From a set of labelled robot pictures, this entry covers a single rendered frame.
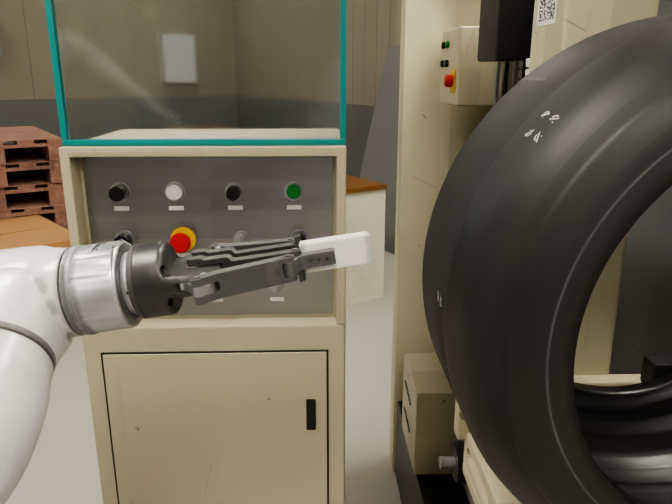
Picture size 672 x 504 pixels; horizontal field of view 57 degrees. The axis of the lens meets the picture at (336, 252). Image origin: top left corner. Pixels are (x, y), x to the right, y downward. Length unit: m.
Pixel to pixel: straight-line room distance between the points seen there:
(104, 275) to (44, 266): 0.06
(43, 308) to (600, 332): 0.78
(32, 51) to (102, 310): 7.75
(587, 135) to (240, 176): 0.85
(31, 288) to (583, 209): 0.49
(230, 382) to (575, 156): 0.99
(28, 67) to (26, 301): 7.73
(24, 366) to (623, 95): 0.54
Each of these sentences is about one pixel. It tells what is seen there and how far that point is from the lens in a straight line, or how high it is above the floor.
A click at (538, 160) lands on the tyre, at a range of 0.55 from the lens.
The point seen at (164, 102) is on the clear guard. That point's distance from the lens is 1.27.
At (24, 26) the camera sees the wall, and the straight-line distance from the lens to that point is 8.34.
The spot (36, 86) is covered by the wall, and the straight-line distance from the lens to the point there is 8.33.
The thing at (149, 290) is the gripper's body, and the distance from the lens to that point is 0.61.
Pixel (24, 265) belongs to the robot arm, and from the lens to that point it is 0.65.
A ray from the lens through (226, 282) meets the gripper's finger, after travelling 0.58.
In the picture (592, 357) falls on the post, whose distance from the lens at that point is 1.06.
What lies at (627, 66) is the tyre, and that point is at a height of 1.41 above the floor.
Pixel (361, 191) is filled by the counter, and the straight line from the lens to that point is 3.76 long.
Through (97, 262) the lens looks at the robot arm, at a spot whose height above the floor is 1.23.
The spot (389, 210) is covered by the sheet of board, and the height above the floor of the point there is 0.32.
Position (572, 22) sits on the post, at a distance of 0.94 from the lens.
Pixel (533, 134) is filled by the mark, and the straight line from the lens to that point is 0.57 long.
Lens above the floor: 1.41
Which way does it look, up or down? 16 degrees down
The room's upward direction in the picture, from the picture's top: straight up
